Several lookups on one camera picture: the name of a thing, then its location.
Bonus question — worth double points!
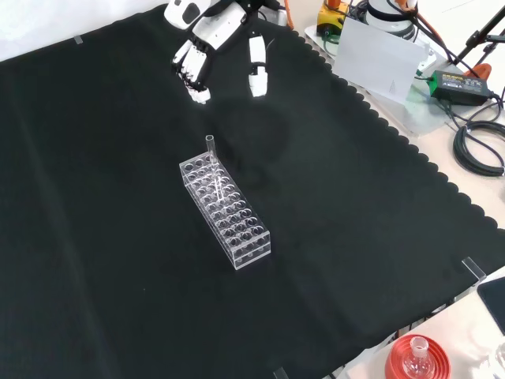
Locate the pale metal base plate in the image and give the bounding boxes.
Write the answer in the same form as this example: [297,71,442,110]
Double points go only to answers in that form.
[303,23,449,137]

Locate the round-bottom glass flask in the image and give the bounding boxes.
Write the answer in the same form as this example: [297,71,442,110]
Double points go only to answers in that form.
[402,337,433,378]

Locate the clear glass test tube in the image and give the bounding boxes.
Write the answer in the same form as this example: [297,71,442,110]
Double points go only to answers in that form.
[204,134,226,203]

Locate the black power adapter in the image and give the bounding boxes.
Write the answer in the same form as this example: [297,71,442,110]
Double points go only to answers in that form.
[429,69,490,107]

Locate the clear plastic test tube rack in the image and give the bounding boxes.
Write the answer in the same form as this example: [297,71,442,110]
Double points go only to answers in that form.
[178,154,272,272]

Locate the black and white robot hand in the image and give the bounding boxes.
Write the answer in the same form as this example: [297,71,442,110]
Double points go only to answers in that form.
[163,0,277,106]

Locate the black tripod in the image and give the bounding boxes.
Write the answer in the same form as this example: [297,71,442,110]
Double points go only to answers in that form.
[453,0,505,80]

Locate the pale board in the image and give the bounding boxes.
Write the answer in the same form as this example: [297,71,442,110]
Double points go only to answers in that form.
[334,16,424,104]

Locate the dark tablet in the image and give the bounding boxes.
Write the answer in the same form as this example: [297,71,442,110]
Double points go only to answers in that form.
[476,276,505,335]

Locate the yellow stop button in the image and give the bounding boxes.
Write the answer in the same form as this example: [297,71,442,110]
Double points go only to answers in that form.
[317,0,350,36]

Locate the coiled black cable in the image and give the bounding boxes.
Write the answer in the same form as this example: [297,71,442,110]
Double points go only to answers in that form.
[452,120,505,178]

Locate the black bench cloth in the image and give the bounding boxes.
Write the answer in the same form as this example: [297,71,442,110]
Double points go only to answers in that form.
[0,2,505,379]

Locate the red flask ring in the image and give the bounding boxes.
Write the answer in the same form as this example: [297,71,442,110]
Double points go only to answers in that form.
[384,334,451,379]

